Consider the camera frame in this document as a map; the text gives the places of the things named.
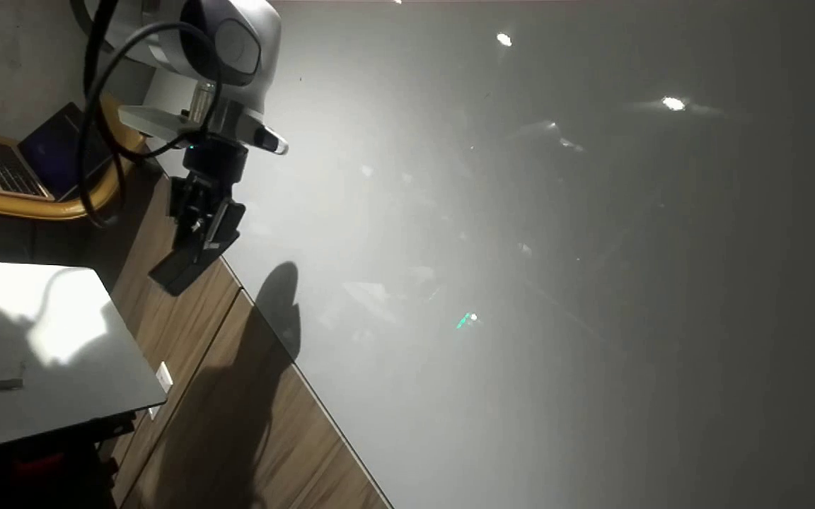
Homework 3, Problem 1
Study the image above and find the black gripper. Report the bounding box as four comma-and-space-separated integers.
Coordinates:
171, 139, 253, 254

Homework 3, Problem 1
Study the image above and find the large white whiteboard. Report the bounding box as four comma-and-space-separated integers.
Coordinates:
155, 0, 815, 509

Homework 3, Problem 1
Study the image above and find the small white slotted platform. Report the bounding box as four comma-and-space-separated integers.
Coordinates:
0, 258, 172, 460

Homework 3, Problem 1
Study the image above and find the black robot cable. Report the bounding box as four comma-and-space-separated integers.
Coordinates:
79, 13, 225, 228

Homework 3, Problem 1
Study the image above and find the open silver laptop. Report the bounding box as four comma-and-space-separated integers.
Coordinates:
0, 100, 120, 203

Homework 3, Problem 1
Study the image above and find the black felt whiteboard eraser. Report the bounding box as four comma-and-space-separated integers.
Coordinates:
148, 223, 240, 300

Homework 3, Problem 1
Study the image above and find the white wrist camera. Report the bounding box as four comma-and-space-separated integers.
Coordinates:
235, 119, 291, 159

